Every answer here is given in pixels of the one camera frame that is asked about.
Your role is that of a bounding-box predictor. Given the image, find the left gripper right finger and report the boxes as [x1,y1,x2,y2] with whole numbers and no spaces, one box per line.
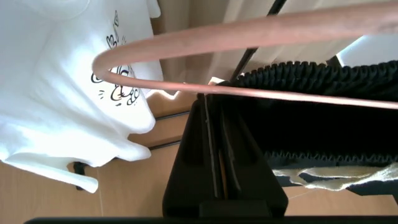
[216,94,289,218]

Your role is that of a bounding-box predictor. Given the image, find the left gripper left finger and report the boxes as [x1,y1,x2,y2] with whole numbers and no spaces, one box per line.
[162,94,219,218]

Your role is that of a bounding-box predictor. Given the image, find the black shorts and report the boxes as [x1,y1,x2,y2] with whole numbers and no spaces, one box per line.
[214,60,398,197]

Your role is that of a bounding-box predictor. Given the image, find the white printed t-shirt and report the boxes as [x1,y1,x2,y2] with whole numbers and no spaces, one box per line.
[0,0,164,194]

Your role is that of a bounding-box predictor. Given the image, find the pink clothes hanger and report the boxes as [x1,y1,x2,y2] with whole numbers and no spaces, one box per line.
[91,0,398,111]

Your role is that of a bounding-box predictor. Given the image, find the black clothes rack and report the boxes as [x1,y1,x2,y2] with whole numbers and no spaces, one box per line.
[73,0,287,191]

